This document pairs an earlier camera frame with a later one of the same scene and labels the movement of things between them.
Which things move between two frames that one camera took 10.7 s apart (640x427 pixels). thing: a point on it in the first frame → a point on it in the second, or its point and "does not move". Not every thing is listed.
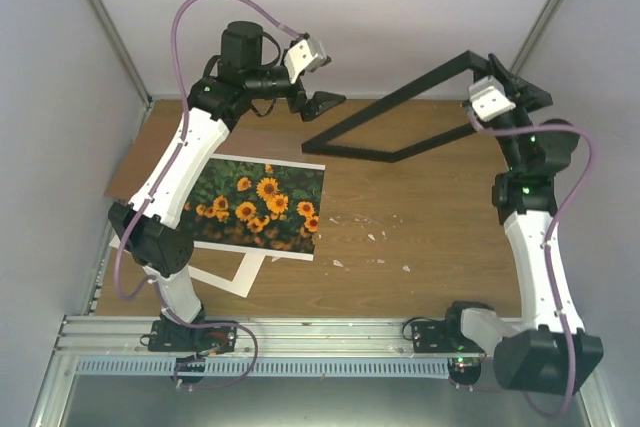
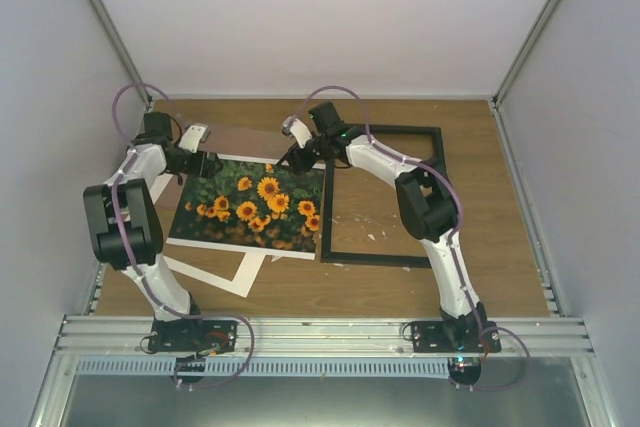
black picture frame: [477, 65] → [327, 255]
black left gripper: [313, 109] → [208, 171]
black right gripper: [515, 90] → [296, 157]
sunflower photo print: [257, 205] does not move
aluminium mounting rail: [124, 338] does not move
